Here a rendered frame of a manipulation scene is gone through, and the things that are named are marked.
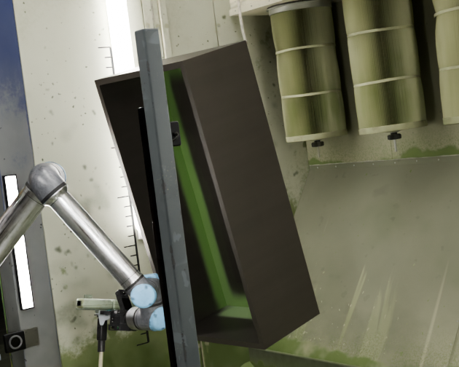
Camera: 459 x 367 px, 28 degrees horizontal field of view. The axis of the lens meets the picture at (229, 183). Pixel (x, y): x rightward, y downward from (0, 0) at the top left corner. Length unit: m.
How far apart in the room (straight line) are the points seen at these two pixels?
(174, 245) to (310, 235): 2.66
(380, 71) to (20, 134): 1.72
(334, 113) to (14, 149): 1.65
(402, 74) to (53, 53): 1.66
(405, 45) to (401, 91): 0.22
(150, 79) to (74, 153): 2.08
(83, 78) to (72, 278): 0.98
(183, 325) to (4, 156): 2.04
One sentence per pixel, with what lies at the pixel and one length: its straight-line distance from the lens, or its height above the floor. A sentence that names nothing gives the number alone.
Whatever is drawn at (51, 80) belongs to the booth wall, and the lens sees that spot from 4.47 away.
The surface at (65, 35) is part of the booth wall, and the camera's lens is 4.54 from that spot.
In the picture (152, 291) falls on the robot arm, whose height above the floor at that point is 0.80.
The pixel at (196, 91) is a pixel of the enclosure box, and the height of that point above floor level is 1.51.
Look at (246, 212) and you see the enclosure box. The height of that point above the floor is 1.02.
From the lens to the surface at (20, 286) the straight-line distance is 4.35.
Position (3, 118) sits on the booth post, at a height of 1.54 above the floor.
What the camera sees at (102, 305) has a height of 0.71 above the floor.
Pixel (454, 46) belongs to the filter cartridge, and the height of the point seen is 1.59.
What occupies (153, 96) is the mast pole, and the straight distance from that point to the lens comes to 2.45.
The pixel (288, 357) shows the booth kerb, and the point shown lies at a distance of 4.83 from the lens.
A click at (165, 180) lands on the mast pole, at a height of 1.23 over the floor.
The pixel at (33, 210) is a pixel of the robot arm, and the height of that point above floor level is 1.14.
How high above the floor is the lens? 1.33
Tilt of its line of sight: 3 degrees down
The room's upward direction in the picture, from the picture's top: 7 degrees counter-clockwise
